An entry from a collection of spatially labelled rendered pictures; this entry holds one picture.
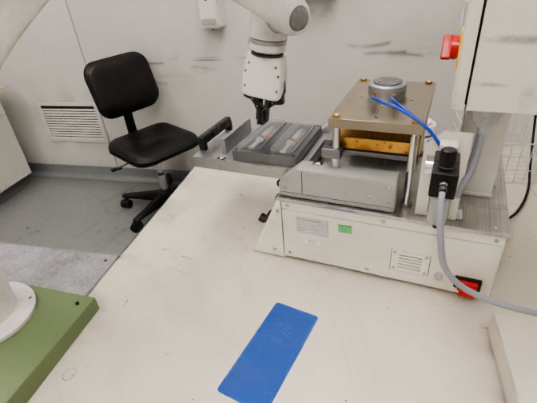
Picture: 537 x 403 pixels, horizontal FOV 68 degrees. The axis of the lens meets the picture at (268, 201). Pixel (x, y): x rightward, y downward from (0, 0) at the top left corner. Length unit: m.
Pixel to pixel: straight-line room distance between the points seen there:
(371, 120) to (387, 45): 1.57
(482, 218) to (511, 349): 0.24
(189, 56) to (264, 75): 1.66
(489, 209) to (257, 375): 0.55
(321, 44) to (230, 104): 0.67
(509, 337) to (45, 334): 0.87
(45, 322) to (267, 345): 0.45
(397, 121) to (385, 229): 0.22
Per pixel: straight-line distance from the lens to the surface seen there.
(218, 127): 1.10
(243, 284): 0.94
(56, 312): 0.98
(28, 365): 0.90
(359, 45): 2.35
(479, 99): 0.74
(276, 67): 0.94
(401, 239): 0.87
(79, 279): 1.10
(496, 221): 0.87
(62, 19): 3.00
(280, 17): 0.84
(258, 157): 0.95
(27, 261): 1.25
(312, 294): 0.91
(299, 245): 0.95
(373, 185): 0.82
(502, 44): 0.72
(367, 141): 0.85
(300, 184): 0.86
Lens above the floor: 1.40
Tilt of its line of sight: 32 degrees down
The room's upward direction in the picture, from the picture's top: 5 degrees counter-clockwise
